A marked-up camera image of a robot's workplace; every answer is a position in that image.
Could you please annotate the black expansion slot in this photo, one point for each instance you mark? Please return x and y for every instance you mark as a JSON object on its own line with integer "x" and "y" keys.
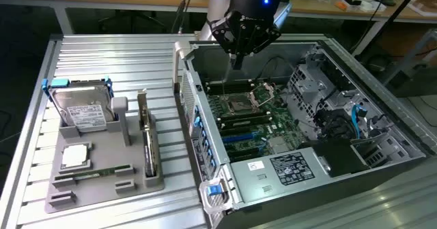
{"x": 244, "y": 153}

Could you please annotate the green loose RAM stick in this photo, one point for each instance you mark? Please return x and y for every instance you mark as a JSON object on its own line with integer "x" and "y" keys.
{"x": 99, "y": 173}

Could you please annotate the open black PC case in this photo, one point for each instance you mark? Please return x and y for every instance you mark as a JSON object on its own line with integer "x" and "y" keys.
{"x": 308, "y": 206}

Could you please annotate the grey vented disk bay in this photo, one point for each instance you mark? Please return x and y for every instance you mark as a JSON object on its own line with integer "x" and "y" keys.
{"x": 376, "y": 155}

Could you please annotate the CPU socket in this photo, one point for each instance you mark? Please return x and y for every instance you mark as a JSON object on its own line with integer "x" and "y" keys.
{"x": 238, "y": 103}

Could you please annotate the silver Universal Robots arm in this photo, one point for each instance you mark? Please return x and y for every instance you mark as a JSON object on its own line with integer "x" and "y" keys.
{"x": 220, "y": 8}

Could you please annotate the blue expansion slot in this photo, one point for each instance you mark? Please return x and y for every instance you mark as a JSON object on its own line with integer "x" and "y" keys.
{"x": 238, "y": 137}

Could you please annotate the open metal socket cover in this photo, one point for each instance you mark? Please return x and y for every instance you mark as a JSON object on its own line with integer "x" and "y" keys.
{"x": 254, "y": 97}

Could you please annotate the dark grey cabinet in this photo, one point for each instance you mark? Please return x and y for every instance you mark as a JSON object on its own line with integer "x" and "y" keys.
{"x": 416, "y": 83}

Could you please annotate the black air shroud box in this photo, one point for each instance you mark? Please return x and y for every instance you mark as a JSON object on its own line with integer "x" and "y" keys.
{"x": 339, "y": 157}

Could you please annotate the grey parts rack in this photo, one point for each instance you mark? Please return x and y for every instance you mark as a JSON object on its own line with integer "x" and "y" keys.
{"x": 106, "y": 152}

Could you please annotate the black tripod pole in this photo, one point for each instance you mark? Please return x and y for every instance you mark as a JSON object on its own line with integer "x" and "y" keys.
{"x": 399, "y": 18}

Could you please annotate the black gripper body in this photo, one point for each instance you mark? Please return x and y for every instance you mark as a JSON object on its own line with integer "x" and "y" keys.
{"x": 256, "y": 6}

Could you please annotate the silver power supply unit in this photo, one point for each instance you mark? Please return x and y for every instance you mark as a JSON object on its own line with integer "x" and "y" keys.
{"x": 260, "y": 183}

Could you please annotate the blue case latch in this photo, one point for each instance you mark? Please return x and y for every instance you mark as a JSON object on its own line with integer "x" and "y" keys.
{"x": 213, "y": 190}

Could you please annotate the hard disk blue carrier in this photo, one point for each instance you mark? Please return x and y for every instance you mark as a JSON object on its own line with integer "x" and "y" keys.
{"x": 82, "y": 98}

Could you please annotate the thin metal locking lever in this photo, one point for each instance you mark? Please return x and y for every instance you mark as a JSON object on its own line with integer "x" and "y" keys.
{"x": 224, "y": 86}

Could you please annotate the silver CPU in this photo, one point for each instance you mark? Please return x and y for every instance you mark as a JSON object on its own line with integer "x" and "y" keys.
{"x": 75, "y": 156}

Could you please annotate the silver perforated drive cage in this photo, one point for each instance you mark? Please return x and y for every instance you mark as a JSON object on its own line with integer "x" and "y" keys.
{"x": 308, "y": 91}

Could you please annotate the green motherboard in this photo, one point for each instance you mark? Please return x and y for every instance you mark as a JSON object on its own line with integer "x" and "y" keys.
{"x": 280, "y": 116}

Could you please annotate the black graphics card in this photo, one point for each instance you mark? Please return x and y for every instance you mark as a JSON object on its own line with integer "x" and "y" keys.
{"x": 150, "y": 152}

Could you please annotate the installed RAM stick white label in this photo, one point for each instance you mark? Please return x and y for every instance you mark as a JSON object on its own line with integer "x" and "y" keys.
{"x": 244, "y": 123}

